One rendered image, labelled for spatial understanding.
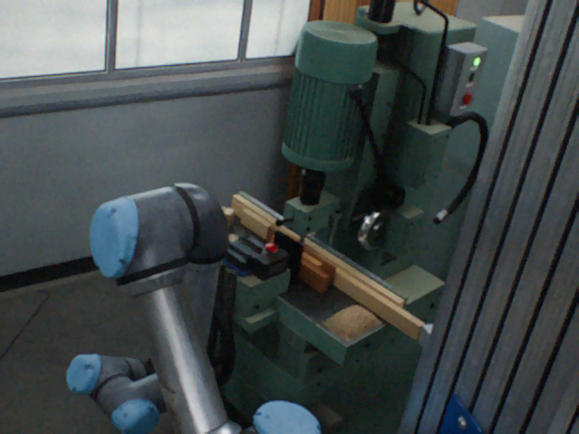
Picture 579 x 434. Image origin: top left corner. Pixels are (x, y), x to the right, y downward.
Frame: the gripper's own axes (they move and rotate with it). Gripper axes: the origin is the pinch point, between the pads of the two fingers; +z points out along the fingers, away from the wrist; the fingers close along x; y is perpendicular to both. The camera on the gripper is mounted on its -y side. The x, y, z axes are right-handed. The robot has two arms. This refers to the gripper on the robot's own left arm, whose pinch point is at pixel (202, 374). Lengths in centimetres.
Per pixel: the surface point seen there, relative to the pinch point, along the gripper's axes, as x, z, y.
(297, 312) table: 3.1, 15.6, -20.9
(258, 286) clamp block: -4.1, 6.5, -22.2
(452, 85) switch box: -1, 28, -86
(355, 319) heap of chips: 14.9, 19.9, -27.3
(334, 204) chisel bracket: -11, 26, -46
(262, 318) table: -1.9, 11.9, -15.4
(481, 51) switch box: 0, 30, -96
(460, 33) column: -6, 28, -98
